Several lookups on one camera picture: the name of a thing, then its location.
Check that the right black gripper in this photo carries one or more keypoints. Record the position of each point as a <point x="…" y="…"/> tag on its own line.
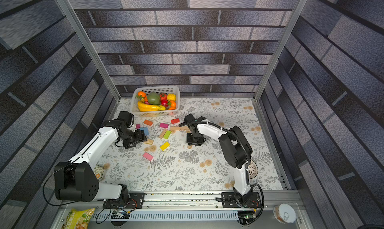
<point x="195" y="139"/>

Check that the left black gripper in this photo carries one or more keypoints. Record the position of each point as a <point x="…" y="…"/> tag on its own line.
<point x="141" y="137"/>

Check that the natural wood block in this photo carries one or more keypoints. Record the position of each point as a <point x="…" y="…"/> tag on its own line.
<point x="161" y="135"/>
<point x="184" y="128"/>
<point x="175" y="128"/>

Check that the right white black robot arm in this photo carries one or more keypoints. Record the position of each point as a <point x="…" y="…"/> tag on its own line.
<point x="237" y="152"/>

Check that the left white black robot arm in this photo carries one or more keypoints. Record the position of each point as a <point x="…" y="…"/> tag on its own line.
<point x="75" y="180"/>

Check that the orange block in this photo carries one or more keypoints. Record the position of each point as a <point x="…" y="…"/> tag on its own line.
<point x="148" y="123"/>

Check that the pink block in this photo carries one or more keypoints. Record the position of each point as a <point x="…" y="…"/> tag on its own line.
<point x="148" y="156"/>

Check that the magenta block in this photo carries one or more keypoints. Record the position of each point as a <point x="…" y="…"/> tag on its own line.
<point x="162" y="125"/>

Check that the red block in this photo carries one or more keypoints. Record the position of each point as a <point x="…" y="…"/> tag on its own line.
<point x="175" y="121"/>

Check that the green block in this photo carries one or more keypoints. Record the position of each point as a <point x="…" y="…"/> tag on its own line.
<point x="167" y="134"/>

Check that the yellow block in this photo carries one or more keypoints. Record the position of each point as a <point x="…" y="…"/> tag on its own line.
<point x="165" y="146"/>

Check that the yellow toy banana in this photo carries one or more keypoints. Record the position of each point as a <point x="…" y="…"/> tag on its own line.
<point x="150" y="108"/>

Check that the white plastic basket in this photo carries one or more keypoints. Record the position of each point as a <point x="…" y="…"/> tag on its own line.
<point x="171" y="110"/>

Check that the green toy mango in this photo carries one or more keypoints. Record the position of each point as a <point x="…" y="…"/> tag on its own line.
<point x="153" y="99"/>

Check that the orange toy fruit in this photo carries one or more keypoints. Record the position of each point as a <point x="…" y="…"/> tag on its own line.
<point x="141" y="94"/>

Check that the patterned ceramic bowl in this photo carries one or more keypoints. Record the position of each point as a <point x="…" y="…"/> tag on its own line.
<point x="99" y="172"/>

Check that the yellow toy pepper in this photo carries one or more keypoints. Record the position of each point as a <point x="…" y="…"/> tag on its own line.
<point x="171" y="97"/>

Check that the white perforated bowl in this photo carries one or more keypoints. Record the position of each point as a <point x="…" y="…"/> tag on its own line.
<point x="253" y="170"/>

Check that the green snack bag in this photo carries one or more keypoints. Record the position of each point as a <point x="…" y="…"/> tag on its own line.
<point x="78" y="219"/>

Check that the white lidded cup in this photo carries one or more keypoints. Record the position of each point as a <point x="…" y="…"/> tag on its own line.
<point x="285" y="214"/>

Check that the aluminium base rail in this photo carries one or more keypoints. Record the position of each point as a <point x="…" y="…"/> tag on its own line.
<point x="192" y="210"/>

